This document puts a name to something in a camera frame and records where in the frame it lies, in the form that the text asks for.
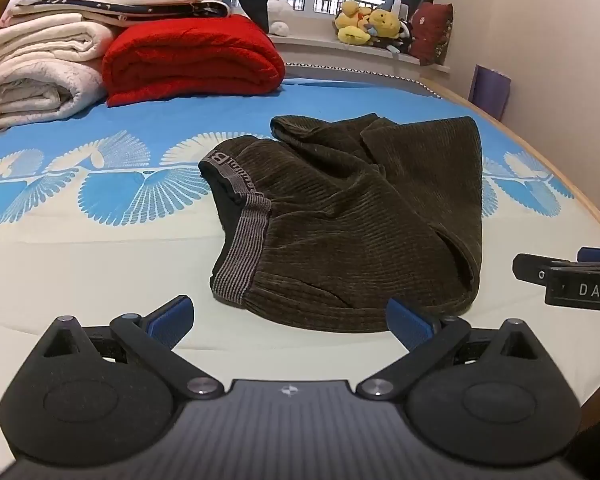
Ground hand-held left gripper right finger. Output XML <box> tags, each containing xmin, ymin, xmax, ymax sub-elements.
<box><xmin>355</xmin><ymin>297</ymin><xmax>549</xmax><ymax>403</ymax></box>

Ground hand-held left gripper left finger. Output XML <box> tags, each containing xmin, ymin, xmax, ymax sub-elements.
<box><xmin>27</xmin><ymin>295</ymin><xmax>226</xmax><ymax>402</ymax></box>

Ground brown corduroy pants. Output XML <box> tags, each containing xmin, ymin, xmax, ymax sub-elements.
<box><xmin>198</xmin><ymin>114</ymin><xmax>485</xmax><ymax>333</ymax></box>

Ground purple paper bag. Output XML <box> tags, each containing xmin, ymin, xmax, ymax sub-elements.
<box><xmin>468</xmin><ymin>64</ymin><xmax>512</xmax><ymax>122</ymax></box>

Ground grey mattress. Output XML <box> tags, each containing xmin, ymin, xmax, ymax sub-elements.
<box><xmin>281</xmin><ymin>61</ymin><xmax>475</xmax><ymax>107</ymax></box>

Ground dark red cushion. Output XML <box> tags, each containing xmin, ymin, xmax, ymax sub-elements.
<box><xmin>409</xmin><ymin>1</ymin><xmax>454</xmax><ymax>66</ymax></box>

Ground red folded blanket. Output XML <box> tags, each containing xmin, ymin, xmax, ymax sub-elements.
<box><xmin>101</xmin><ymin>14</ymin><xmax>287</xmax><ymax>107</ymax></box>

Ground black and white plush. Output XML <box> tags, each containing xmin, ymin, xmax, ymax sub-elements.
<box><xmin>396</xmin><ymin>19</ymin><xmax>417</xmax><ymax>54</ymax></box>

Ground light grey fleece blanket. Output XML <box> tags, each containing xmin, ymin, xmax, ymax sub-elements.
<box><xmin>0</xmin><ymin>55</ymin><xmax>109</xmax><ymax>132</ymax></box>

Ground white window sill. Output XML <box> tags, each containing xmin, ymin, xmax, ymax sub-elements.
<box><xmin>270</xmin><ymin>34</ymin><xmax>452</xmax><ymax>79</ymax></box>

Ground yellow round plush toy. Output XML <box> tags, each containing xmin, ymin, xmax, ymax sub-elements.
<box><xmin>367</xmin><ymin>8</ymin><xmax>402</xmax><ymax>42</ymax></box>

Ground yellow duck plush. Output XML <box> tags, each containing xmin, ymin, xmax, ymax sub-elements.
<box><xmin>334</xmin><ymin>0</ymin><xmax>374</xmax><ymax>47</ymax></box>

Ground cream folded blanket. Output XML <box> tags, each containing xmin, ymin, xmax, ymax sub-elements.
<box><xmin>0</xmin><ymin>19</ymin><xmax>117</xmax><ymax>77</ymax></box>

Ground navy star-print blanket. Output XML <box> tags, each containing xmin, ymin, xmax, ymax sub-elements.
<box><xmin>7</xmin><ymin>0</ymin><xmax>231</xmax><ymax>29</ymax></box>

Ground white plush toy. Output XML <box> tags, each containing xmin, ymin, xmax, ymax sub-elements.
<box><xmin>266</xmin><ymin>0</ymin><xmax>294</xmax><ymax>37</ymax></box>

